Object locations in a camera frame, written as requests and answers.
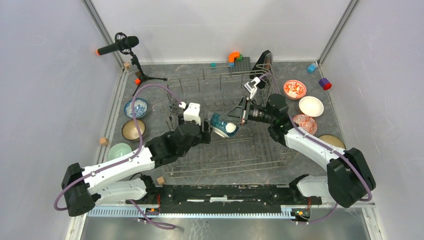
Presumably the pink brown flower bowl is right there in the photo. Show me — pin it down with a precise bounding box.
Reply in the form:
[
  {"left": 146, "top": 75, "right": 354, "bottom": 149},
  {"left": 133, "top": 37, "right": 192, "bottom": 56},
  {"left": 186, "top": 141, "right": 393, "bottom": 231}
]
[{"left": 318, "top": 134, "right": 346, "bottom": 150}]

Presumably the black metronome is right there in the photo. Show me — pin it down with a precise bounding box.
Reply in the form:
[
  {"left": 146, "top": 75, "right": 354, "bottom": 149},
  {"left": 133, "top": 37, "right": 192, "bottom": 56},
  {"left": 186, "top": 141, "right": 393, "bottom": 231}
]
[{"left": 249, "top": 50, "right": 273, "bottom": 90}]

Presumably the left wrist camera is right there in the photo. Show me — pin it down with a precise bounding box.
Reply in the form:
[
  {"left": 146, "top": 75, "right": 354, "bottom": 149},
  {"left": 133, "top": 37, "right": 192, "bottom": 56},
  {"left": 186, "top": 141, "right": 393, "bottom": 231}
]
[{"left": 178, "top": 101, "right": 202, "bottom": 126}]

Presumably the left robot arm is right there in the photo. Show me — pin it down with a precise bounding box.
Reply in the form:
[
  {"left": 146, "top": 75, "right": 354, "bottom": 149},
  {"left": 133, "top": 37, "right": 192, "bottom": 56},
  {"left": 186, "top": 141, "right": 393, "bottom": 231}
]
[{"left": 53, "top": 119, "right": 212, "bottom": 217}]

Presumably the black microphone tripod stand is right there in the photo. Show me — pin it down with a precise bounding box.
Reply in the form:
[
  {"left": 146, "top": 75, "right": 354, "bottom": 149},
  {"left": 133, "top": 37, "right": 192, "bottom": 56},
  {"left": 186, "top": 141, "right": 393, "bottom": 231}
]
[{"left": 129, "top": 50, "right": 168, "bottom": 97}]

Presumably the white bowl orange pattern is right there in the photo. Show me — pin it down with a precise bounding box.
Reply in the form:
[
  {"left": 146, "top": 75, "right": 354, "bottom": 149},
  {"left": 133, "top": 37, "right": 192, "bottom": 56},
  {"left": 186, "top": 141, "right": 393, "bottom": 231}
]
[{"left": 283, "top": 79, "right": 307, "bottom": 100}]

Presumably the purple red toy block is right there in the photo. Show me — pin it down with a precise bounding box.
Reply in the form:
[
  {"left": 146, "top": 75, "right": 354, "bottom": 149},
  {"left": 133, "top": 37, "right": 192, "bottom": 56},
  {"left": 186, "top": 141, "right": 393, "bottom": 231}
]
[{"left": 318, "top": 77, "right": 332, "bottom": 91}]

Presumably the grey wire dish rack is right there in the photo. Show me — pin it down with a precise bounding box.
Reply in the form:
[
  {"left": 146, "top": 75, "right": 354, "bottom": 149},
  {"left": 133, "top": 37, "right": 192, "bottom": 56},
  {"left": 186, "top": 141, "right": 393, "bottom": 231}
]
[{"left": 166, "top": 63, "right": 296, "bottom": 179}]

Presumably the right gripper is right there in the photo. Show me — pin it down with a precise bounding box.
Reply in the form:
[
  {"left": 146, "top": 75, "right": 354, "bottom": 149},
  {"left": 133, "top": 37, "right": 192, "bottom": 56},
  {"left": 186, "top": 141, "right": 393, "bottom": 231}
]
[{"left": 219, "top": 96, "right": 275, "bottom": 125}]

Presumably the white blue rimmed bowl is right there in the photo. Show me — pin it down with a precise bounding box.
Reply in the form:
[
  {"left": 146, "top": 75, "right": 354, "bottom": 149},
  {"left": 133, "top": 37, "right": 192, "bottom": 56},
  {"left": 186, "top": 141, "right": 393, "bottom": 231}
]
[{"left": 123, "top": 98, "right": 149, "bottom": 119}]

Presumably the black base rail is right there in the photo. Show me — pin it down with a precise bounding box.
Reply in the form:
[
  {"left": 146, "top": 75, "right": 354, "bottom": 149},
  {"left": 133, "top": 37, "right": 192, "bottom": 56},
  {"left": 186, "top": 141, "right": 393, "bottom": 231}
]
[{"left": 135, "top": 184, "right": 322, "bottom": 214}]

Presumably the wooden cube near rail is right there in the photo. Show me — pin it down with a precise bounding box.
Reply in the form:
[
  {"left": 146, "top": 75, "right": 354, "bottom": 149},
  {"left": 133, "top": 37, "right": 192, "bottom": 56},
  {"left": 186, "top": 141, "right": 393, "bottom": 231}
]
[{"left": 157, "top": 176, "right": 166, "bottom": 186}]

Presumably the dark brown banded bowl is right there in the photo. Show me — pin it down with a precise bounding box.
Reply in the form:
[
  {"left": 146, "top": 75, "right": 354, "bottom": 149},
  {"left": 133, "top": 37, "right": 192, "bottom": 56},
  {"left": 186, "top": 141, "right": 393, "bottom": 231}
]
[{"left": 121, "top": 119, "right": 146, "bottom": 142}]

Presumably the black microphone orange tip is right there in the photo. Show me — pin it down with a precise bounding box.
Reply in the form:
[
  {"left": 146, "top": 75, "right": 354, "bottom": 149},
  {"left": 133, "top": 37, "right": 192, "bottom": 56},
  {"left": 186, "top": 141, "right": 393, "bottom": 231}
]
[{"left": 96, "top": 32, "right": 140, "bottom": 56}]

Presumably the blue toy block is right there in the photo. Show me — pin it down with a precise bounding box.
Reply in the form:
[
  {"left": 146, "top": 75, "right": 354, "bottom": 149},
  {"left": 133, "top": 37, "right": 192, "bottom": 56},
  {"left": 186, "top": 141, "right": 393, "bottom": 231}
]
[{"left": 307, "top": 62, "right": 318, "bottom": 73}]

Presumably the teal bowl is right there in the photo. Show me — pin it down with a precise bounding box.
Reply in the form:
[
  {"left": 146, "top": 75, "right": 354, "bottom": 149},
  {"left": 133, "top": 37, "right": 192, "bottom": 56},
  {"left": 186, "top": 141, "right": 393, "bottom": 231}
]
[{"left": 210, "top": 112, "right": 239, "bottom": 138}]

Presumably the pale green bowl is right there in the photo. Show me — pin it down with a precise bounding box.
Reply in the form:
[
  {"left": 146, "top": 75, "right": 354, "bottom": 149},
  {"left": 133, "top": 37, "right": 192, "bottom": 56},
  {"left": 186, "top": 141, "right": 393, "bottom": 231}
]
[{"left": 106, "top": 143, "right": 132, "bottom": 161}]

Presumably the orange curved toy block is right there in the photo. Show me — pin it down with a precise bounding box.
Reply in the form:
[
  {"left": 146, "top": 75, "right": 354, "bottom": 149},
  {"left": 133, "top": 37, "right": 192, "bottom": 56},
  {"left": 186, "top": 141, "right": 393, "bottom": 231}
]
[{"left": 228, "top": 51, "right": 241, "bottom": 63}]

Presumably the small wooden cube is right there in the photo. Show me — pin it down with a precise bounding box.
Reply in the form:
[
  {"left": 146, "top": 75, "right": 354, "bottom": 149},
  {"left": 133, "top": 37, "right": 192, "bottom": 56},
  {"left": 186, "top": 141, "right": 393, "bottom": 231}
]
[{"left": 99, "top": 137, "right": 109, "bottom": 146}]

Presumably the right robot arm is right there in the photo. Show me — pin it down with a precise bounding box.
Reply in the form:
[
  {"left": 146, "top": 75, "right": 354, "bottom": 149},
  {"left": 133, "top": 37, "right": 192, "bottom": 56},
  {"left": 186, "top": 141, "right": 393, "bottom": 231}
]
[{"left": 220, "top": 93, "right": 376, "bottom": 208}]

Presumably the blue white patterned bowl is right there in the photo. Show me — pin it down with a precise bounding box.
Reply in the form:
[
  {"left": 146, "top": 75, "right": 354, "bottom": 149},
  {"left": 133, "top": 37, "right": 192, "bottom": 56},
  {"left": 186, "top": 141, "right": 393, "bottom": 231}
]
[{"left": 293, "top": 114, "right": 318, "bottom": 135}]

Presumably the grey studded base plate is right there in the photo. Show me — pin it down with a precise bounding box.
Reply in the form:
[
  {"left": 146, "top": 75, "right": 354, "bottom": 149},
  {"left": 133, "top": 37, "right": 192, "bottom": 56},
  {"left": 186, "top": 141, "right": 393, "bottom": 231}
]
[{"left": 232, "top": 56, "right": 252, "bottom": 73}]

